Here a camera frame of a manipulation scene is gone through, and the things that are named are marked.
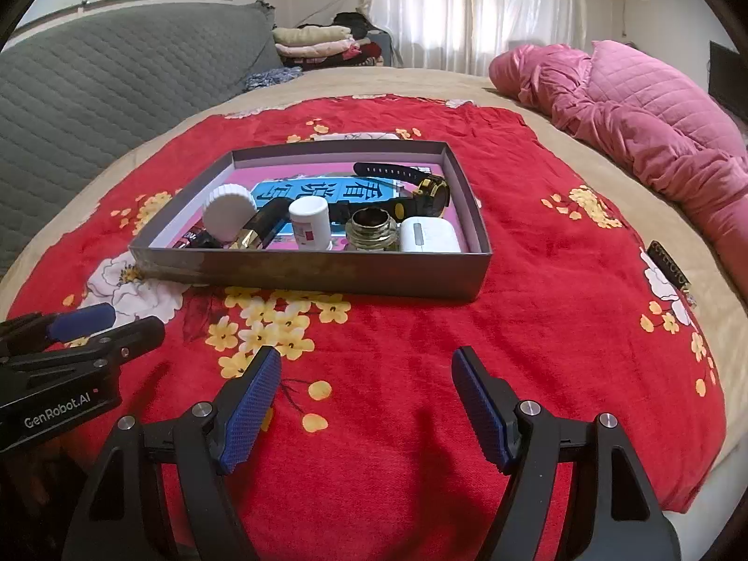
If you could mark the pink quilt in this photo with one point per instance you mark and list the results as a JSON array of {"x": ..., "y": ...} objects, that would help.
[{"x": 643, "y": 117}]

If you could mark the grey cardboard box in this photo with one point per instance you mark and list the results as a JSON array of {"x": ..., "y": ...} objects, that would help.
[{"x": 321, "y": 274}]

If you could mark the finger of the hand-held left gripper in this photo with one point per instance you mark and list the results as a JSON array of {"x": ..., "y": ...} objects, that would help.
[
  {"x": 82, "y": 318},
  {"x": 134, "y": 333}
]

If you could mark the beige bed sheet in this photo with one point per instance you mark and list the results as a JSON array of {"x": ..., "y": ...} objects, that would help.
[{"x": 409, "y": 79}]

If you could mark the grey quilted sofa cover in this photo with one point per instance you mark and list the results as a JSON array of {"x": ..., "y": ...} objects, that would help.
[{"x": 117, "y": 99}]

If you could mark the black gold wristwatch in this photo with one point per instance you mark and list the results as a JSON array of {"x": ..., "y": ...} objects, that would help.
[{"x": 432, "y": 196}]

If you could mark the dark red folded garment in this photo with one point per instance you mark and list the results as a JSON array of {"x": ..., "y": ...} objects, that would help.
[{"x": 356, "y": 59}]

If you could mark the pink folded garment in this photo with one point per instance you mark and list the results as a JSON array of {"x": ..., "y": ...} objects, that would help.
[{"x": 315, "y": 50}]

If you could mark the white curtain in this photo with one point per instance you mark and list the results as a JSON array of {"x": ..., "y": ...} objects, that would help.
[{"x": 479, "y": 11}]

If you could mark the black television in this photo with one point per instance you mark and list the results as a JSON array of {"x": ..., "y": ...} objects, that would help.
[{"x": 724, "y": 76}]

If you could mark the blue patterned cloth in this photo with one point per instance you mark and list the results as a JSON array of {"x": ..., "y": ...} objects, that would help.
[{"x": 272, "y": 77}]

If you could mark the black garment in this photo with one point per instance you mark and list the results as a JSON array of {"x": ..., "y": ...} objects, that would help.
[{"x": 353, "y": 23}]

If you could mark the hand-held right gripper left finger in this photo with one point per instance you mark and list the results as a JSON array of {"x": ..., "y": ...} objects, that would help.
[{"x": 251, "y": 409}]

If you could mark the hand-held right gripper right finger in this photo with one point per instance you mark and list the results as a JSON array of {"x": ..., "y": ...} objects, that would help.
[{"x": 476, "y": 409}]

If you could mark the white pill bottle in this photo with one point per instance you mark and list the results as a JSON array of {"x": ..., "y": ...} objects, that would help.
[{"x": 309, "y": 222}]

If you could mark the blue booklet with characters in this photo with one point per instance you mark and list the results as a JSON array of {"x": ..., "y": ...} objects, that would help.
[{"x": 239, "y": 178}]

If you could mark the white earbuds case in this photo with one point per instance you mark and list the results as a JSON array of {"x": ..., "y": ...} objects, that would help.
[{"x": 426, "y": 235}]

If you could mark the white ribbed jar lid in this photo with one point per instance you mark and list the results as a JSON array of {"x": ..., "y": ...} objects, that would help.
[{"x": 229, "y": 213}]

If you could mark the red floral blanket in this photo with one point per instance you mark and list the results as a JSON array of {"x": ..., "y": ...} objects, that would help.
[{"x": 555, "y": 362}]

